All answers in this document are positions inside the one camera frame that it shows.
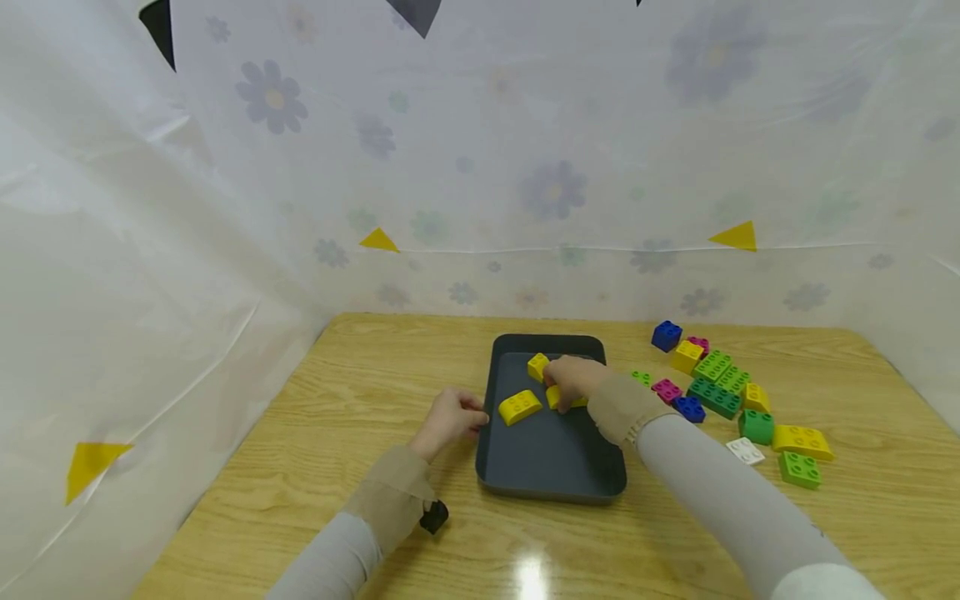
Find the person's right hand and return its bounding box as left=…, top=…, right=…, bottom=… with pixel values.
left=542, top=355, right=615, bottom=414

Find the person's left hand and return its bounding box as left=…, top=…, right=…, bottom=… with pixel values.
left=408, top=387, right=491, bottom=464

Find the person's left forearm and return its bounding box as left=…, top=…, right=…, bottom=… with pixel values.
left=265, top=444, right=445, bottom=600

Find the person's right forearm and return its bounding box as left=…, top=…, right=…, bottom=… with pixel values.
left=586, top=372, right=888, bottom=600

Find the dark grey plastic tray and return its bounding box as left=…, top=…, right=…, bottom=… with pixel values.
left=475, top=334, right=628, bottom=506

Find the long dark green brick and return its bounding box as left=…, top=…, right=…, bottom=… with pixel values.
left=686, top=377, right=743, bottom=421

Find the white flat brick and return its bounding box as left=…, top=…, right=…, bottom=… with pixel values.
left=725, top=437, right=767, bottom=467

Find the dark green square brick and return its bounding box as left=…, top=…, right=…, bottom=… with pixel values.
left=737, top=408, right=776, bottom=446

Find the long yellow sloped brick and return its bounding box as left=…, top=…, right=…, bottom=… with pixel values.
left=772, top=424, right=835, bottom=463

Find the light green square brick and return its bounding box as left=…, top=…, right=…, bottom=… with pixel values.
left=777, top=451, right=823, bottom=491

